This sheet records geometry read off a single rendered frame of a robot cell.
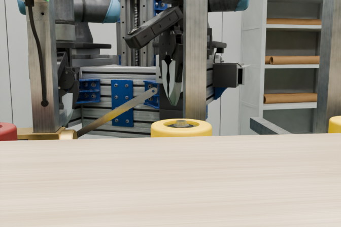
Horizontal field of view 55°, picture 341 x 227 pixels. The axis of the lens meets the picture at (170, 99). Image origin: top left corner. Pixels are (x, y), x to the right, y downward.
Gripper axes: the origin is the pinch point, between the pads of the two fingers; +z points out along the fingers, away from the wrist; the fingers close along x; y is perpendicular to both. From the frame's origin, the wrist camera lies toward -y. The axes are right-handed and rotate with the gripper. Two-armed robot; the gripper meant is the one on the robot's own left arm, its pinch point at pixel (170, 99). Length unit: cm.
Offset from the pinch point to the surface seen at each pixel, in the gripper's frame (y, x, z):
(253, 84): 176, 188, 20
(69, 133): -19.8, -2.8, 4.2
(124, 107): -9.1, 1.4, 1.2
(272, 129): 23.2, -3.5, 7.8
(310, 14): 258, 200, -49
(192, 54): -0.8, -10.2, -8.8
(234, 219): -16.3, -43.2, 0.8
